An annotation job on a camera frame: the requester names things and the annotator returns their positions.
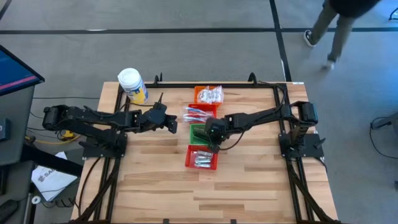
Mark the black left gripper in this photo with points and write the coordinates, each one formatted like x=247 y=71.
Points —
x=158 y=116

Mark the grey stand foot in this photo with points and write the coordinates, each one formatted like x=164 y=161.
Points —
x=385 y=121

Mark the yellow disinfecting wipes canister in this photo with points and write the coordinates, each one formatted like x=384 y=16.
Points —
x=132 y=84

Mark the red plastic slotted basket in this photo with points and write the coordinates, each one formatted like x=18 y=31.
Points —
x=191 y=155
x=203 y=106

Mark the white printed paper sheet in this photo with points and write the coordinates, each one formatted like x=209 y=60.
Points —
x=51 y=180

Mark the white vanity pack bag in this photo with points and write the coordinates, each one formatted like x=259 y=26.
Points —
x=217 y=94
x=204 y=96

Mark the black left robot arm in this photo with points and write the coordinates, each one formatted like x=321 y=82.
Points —
x=93 y=119

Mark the black comb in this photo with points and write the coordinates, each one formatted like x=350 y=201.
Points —
x=200 y=135

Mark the blue toothbrush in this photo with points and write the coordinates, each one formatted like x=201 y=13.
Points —
x=197 y=110

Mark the small blue clear-wrapped item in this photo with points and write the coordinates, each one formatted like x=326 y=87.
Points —
x=199 y=157

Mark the grey cabinet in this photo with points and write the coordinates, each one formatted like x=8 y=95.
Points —
x=15 y=124

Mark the small crinkled silver packet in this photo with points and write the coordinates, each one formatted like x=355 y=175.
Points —
x=202 y=165
x=203 y=153
x=203 y=161

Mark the person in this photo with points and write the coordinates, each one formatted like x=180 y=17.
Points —
x=335 y=28

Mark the orange plastic slotted basket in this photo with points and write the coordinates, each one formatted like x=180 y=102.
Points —
x=197 y=91

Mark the blue-screen monitor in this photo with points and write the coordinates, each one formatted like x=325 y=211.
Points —
x=15 y=71

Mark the green plastic slotted basket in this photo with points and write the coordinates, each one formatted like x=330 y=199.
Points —
x=194 y=130

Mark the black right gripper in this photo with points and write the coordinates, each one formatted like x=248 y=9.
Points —
x=216 y=129

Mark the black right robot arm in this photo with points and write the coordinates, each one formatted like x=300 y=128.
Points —
x=280 y=118

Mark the white toothbrush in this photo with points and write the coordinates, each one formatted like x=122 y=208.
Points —
x=192 y=120

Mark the red toothbrush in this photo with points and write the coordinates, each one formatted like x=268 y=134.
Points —
x=196 y=115

